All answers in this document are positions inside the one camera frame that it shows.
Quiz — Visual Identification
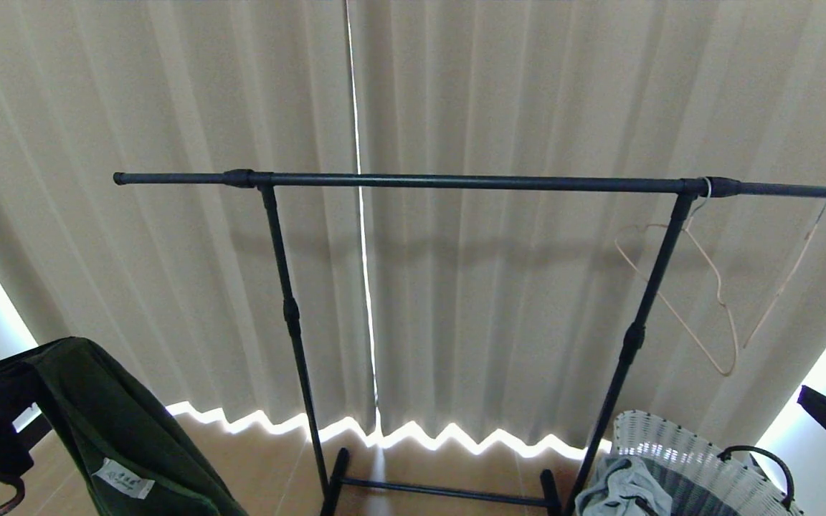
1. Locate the pink clothes hanger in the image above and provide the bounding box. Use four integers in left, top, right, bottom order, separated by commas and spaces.
743, 186, 826, 350
614, 179, 741, 378

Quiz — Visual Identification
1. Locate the pale grey garment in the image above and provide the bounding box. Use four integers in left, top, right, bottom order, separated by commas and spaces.
574, 455, 673, 516

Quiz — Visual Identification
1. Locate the green long-sleeved shirt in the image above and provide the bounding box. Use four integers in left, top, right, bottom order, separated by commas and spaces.
26, 337, 250, 516

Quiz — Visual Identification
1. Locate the beige curtain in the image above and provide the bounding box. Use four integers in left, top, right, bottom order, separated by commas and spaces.
0, 0, 826, 459

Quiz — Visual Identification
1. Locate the black clothes rack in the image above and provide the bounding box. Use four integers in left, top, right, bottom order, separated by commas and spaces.
113, 170, 826, 516

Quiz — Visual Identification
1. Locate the white laundry basket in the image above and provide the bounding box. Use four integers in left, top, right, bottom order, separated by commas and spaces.
599, 410, 805, 516

